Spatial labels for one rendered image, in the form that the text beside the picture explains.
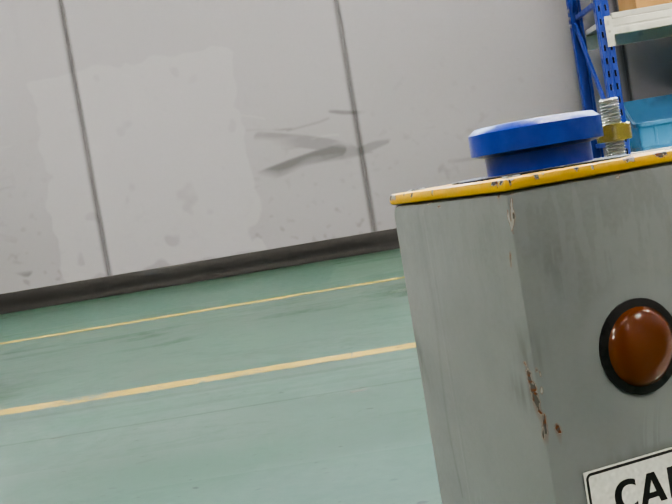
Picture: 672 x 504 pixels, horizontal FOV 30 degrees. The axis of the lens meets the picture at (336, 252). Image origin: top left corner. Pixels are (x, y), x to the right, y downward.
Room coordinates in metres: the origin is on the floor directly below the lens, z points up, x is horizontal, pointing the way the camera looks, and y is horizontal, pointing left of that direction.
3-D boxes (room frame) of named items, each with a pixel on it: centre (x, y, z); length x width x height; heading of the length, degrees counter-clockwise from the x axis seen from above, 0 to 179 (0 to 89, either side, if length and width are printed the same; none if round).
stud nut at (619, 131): (0.62, -0.15, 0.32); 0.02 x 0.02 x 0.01; 19
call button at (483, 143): (0.38, -0.07, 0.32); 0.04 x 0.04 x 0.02
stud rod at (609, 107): (0.62, -0.15, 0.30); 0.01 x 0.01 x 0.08
